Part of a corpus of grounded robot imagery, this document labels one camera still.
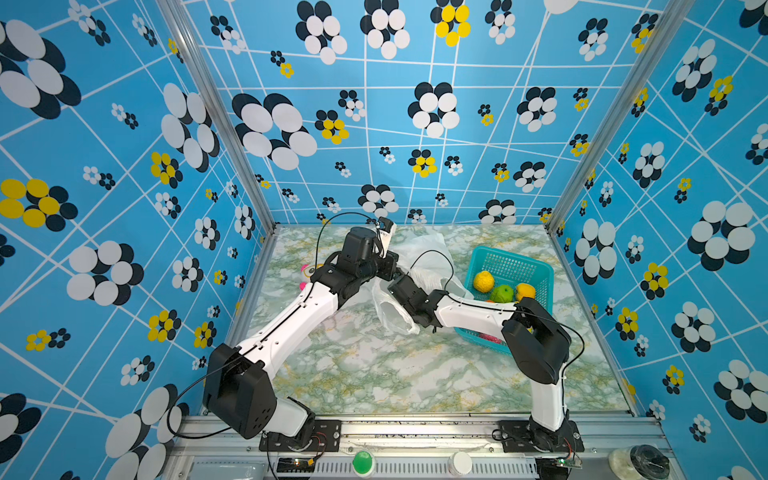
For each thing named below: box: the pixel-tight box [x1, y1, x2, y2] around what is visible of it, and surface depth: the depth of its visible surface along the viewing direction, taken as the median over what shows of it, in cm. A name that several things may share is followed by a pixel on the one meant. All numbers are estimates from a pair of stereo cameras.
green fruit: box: [490, 285, 514, 303], surface depth 96 cm
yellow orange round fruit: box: [516, 283, 536, 303], surface depth 97 cm
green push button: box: [352, 450, 373, 475], surface depth 64 cm
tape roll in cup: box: [608, 444, 670, 480], surface depth 63 cm
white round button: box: [448, 451, 472, 475], surface depth 65 cm
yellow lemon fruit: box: [474, 270, 495, 293], surface depth 99 cm
